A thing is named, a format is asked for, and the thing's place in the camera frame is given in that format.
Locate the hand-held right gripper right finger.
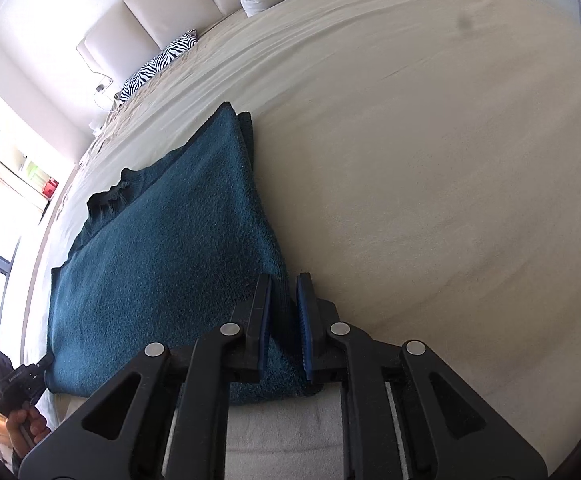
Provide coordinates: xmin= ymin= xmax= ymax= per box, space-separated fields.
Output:
xmin=295 ymin=272 xmax=549 ymax=480

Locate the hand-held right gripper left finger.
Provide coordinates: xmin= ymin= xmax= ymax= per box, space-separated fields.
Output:
xmin=18 ymin=273 xmax=274 ymax=480

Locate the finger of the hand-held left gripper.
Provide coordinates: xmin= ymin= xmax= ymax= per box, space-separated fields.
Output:
xmin=23 ymin=352 xmax=55 ymax=392

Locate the dark teal sweater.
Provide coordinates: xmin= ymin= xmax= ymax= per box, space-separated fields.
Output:
xmin=45 ymin=102 xmax=339 ymax=406

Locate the person's left hand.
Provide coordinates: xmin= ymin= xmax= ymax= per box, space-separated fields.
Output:
xmin=4 ymin=406 xmax=54 ymax=453

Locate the bed with beige sheet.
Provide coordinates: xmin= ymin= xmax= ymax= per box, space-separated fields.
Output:
xmin=8 ymin=0 xmax=581 ymax=480

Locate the green plastic container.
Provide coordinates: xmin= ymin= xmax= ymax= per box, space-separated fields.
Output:
xmin=23 ymin=159 xmax=46 ymax=186

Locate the beige curtain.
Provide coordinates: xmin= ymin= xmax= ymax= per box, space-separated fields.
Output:
xmin=0 ymin=132 xmax=51 ymax=211

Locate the white shelf unit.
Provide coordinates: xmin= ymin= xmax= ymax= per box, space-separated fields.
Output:
xmin=0 ymin=95 xmax=64 ymax=211

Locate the zebra print pillow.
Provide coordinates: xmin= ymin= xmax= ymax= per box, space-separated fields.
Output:
xmin=113 ymin=30 xmax=198 ymax=108

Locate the beige padded headboard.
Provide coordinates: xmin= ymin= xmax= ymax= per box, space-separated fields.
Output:
xmin=75 ymin=0 xmax=251 ymax=81

